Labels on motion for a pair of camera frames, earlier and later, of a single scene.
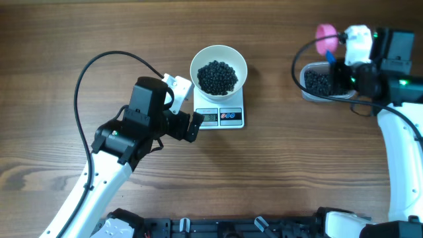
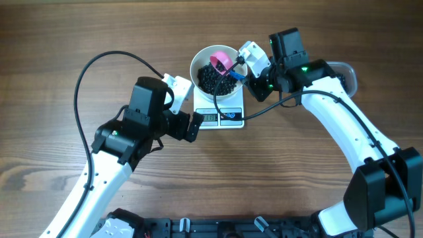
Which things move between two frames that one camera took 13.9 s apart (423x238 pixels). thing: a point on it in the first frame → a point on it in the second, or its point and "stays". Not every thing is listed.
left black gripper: (180, 131) stays
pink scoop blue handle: (328, 47) → (222, 61)
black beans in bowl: (216, 78) stays
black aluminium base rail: (299, 227) stays
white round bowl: (219, 72) stays
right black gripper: (336, 82) → (252, 82)
